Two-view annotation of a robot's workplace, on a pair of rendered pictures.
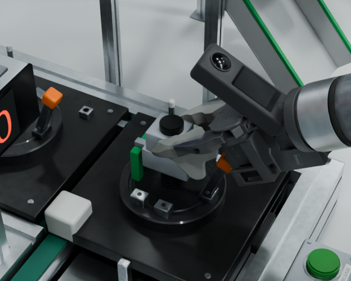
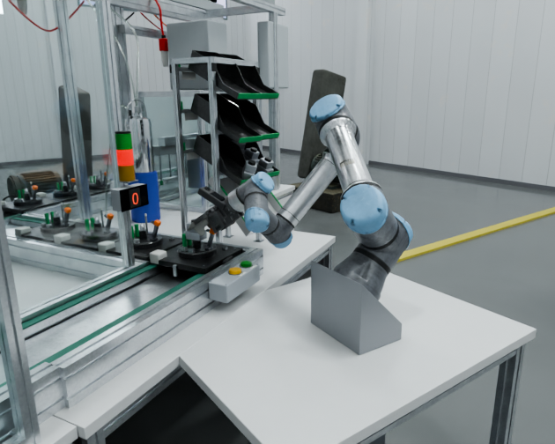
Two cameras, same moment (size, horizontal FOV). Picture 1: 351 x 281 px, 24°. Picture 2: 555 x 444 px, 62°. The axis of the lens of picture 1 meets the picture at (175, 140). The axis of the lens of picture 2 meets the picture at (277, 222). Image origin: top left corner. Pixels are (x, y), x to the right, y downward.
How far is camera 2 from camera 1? 0.95 m
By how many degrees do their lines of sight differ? 28
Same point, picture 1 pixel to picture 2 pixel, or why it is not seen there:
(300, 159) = (232, 218)
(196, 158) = (201, 225)
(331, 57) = not seen: hidden behind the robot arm
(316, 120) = (233, 196)
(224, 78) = (207, 192)
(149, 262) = (183, 263)
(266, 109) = (220, 200)
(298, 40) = not seen: hidden behind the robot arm
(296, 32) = not seen: hidden behind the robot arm
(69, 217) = (158, 253)
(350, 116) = (240, 191)
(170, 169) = (194, 236)
